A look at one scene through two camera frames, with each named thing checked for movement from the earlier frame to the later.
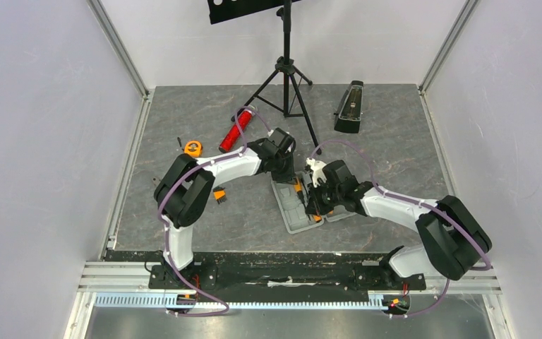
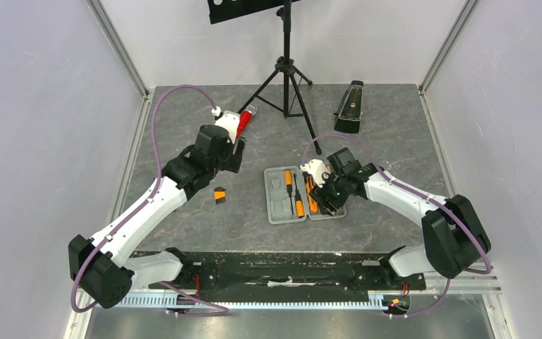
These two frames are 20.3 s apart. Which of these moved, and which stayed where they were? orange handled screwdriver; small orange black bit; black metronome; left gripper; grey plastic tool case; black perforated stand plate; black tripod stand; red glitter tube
Moved: left gripper; orange handled screwdriver; grey plastic tool case
Stayed: black tripod stand; black metronome; red glitter tube; small orange black bit; black perforated stand plate
